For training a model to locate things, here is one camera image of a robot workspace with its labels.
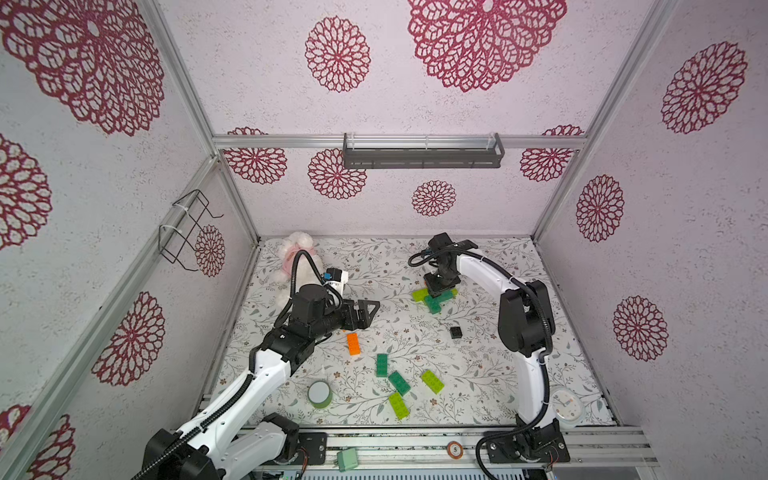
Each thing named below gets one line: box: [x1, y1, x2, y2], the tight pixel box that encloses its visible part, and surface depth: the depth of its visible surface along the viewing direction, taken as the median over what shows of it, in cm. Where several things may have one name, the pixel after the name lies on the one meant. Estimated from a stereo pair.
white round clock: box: [551, 388, 585, 425], surface depth 80 cm
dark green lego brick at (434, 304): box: [424, 292, 449, 315], surface depth 101 cm
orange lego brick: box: [347, 333, 361, 356], surface depth 93 cm
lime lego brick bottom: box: [389, 392, 410, 420], surface depth 81 cm
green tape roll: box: [307, 380, 333, 409], surface depth 80 cm
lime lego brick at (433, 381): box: [421, 370, 445, 394], surface depth 86 cm
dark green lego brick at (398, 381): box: [388, 370, 411, 397], surface depth 85 cm
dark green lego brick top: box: [426, 290, 453, 307], surface depth 102 cm
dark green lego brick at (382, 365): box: [376, 353, 389, 377], surface depth 89 cm
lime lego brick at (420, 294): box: [412, 288, 429, 302], surface depth 102 cm
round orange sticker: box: [447, 440, 463, 460], surface depth 76 cm
